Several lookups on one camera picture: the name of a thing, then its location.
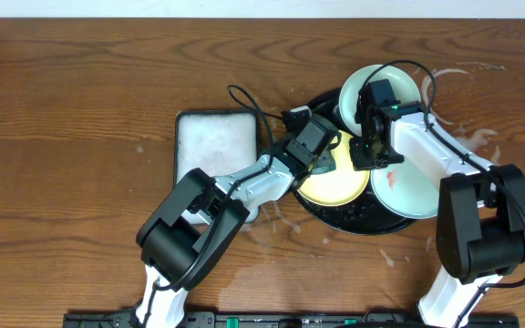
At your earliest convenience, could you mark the green yellow sponge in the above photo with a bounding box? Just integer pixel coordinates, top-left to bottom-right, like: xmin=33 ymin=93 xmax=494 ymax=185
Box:
xmin=311 ymin=159 xmax=336 ymax=175

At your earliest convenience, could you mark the yellow plate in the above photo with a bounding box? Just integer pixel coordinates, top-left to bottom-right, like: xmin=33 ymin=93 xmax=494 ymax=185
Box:
xmin=296 ymin=131 xmax=370 ymax=207

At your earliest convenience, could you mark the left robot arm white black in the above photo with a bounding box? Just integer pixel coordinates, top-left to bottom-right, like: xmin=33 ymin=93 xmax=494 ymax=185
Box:
xmin=135 ymin=132 xmax=341 ymax=327

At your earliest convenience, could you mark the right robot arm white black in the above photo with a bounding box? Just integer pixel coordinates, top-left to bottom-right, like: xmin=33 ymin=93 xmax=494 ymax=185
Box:
xmin=352 ymin=100 xmax=525 ymax=327

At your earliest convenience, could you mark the round black tray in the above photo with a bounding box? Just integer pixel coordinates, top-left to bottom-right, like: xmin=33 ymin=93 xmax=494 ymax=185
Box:
xmin=287 ymin=88 xmax=421 ymax=237

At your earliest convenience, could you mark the mint green plate near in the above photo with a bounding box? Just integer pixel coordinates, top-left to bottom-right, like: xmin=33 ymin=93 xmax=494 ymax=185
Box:
xmin=371 ymin=159 xmax=439 ymax=220

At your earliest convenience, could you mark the mint green plate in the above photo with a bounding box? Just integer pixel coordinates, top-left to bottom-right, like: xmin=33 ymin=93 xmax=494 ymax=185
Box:
xmin=371 ymin=159 xmax=439 ymax=220
xmin=338 ymin=65 xmax=421 ymax=137

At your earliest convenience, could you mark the mint green plate far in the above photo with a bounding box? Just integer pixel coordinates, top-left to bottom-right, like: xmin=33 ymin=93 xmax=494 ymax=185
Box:
xmin=338 ymin=65 xmax=421 ymax=137

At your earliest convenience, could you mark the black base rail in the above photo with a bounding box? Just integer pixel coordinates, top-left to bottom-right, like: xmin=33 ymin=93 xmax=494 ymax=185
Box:
xmin=61 ymin=307 xmax=519 ymax=328

